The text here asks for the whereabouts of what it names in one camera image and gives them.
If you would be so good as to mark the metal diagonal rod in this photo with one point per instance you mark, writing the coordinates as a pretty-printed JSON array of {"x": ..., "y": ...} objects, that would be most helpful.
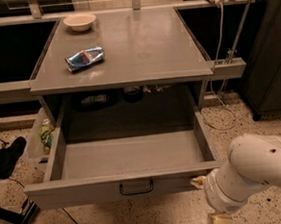
[{"x": 231, "y": 53}]

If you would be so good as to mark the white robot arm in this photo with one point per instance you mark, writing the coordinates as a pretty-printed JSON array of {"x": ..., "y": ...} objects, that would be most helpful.
[{"x": 253, "y": 165}]

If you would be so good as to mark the black dark cabinet right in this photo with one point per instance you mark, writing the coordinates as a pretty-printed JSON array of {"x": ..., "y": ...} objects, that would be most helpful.
[{"x": 261, "y": 83}]

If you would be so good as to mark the white ceramic bowl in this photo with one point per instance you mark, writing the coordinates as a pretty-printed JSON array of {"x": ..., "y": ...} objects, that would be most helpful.
[{"x": 81, "y": 22}]

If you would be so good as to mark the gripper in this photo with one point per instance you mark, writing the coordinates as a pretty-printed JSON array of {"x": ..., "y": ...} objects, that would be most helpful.
[{"x": 213, "y": 192}]

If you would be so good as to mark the black shoe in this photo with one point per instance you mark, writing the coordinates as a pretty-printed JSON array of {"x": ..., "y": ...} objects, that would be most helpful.
[{"x": 9, "y": 157}]

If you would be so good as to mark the grey cabinet counter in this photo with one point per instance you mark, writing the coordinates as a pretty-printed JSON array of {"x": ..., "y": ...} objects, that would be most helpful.
[{"x": 142, "y": 48}]

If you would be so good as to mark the black drawer handle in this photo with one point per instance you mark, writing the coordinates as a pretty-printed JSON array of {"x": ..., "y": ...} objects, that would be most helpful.
[{"x": 136, "y": 188}]

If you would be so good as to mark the green plastic bottle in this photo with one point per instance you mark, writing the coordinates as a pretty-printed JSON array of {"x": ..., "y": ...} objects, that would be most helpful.
[{"x": 45, "y": 132}]

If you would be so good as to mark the grey top drawer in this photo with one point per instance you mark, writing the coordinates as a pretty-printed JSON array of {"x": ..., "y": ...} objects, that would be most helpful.
[{"x": 162, "y": 139}]

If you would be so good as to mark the black chair base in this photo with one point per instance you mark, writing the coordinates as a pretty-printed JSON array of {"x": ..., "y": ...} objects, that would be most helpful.
[{"x": 18, "y": 218}]

